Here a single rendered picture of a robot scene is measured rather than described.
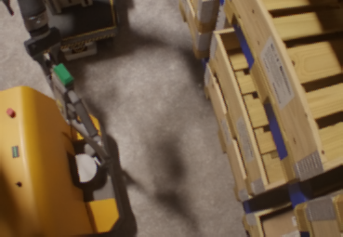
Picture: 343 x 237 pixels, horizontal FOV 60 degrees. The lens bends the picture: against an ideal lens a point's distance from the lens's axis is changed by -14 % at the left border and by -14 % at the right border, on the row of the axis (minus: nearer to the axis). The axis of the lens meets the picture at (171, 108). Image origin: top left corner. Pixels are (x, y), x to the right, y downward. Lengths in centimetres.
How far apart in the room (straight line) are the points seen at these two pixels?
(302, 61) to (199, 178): 138
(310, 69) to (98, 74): 181
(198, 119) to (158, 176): 50
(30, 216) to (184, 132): 135
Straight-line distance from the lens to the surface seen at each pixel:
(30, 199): 162
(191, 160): 241
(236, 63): 183
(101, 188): 213
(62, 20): 264
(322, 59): 132
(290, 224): 200
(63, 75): 109
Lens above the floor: 236
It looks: 70 degrees down
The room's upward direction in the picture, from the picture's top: straight up
